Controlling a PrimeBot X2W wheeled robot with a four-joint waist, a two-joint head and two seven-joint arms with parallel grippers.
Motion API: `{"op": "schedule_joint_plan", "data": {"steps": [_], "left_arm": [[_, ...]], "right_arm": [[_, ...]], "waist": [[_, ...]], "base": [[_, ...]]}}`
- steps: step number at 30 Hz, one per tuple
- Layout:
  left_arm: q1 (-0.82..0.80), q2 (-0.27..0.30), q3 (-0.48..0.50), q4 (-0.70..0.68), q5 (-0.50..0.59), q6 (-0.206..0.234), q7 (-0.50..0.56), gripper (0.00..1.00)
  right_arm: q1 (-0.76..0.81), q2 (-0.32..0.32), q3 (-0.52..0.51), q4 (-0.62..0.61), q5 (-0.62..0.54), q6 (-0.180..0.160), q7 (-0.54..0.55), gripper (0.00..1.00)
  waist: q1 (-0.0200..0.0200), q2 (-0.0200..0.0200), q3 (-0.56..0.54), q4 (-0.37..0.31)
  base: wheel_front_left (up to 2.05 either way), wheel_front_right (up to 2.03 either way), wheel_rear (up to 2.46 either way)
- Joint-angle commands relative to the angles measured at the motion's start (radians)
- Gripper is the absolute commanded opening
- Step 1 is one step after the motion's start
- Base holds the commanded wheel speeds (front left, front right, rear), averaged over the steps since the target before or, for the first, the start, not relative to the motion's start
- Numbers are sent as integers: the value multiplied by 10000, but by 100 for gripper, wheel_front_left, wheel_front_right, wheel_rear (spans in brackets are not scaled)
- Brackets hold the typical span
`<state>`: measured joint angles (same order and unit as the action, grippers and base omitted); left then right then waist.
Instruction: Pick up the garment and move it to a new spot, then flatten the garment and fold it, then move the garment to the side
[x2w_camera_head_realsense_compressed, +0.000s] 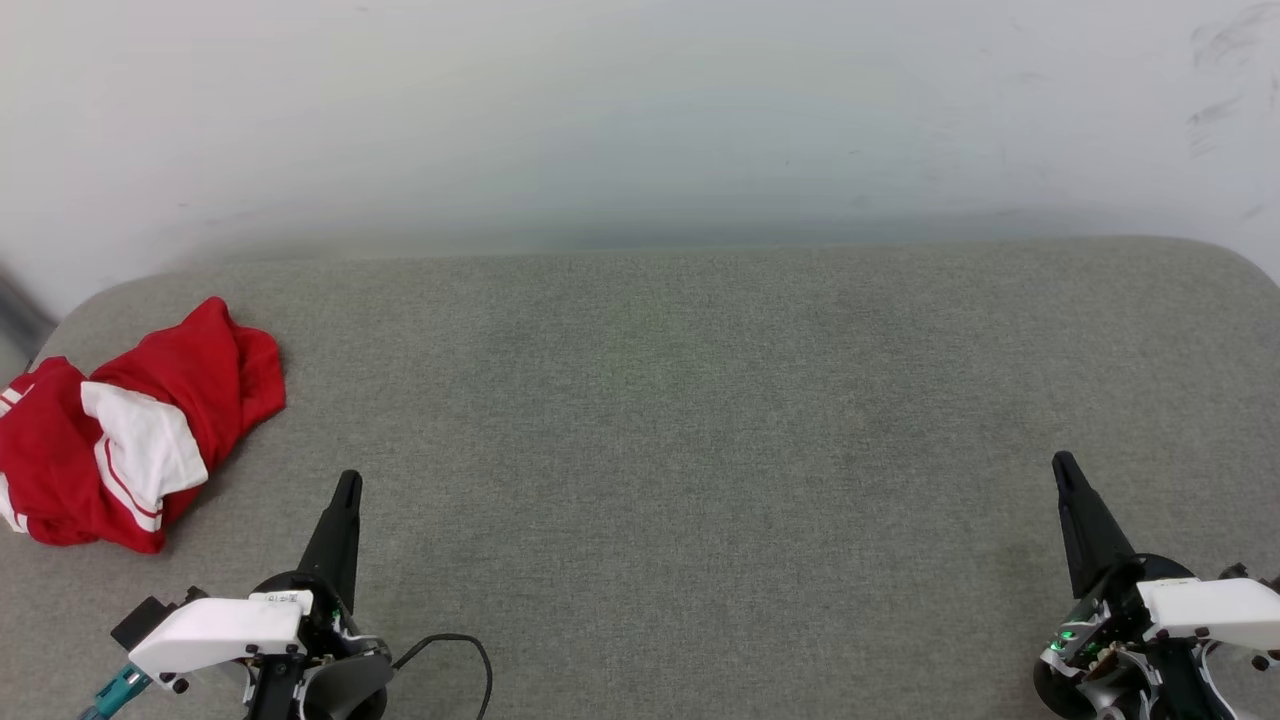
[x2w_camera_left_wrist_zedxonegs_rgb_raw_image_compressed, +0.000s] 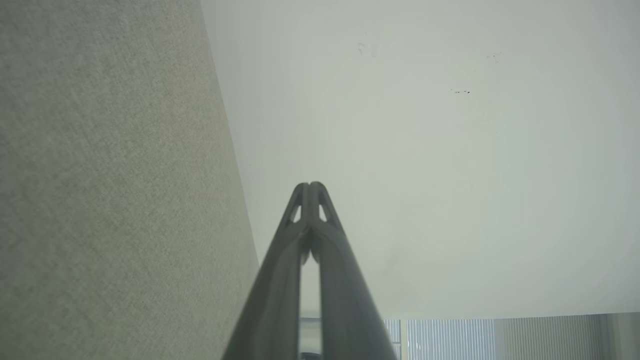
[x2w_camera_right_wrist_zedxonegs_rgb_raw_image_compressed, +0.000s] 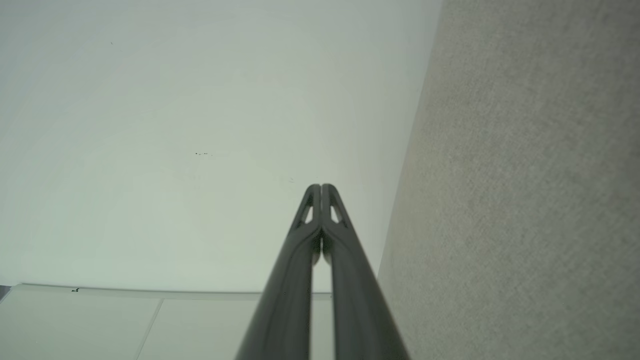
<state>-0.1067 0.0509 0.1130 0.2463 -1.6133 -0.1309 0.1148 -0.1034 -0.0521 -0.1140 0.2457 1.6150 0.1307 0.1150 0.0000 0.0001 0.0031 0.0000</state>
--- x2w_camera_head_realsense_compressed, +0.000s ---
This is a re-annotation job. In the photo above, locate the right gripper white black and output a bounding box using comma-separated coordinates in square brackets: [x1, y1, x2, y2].
[1040, 451, 1280, 691]

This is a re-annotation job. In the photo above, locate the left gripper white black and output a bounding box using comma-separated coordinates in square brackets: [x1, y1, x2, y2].
[128, 470, 393, 720]

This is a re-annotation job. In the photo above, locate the red basketball jersey number 23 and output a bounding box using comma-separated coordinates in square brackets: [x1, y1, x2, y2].
[0, 296, 287, 555]

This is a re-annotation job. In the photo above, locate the grey fabric sofa cushion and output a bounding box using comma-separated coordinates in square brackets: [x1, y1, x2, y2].
[0, 236, 1280, 720]

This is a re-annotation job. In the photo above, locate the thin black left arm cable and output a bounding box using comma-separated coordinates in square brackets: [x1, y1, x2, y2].
[392, 633, 494, 720]

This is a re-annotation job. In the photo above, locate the teal left camera cable connector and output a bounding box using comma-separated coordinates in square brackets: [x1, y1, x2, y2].
[78, 663, 153, 720]

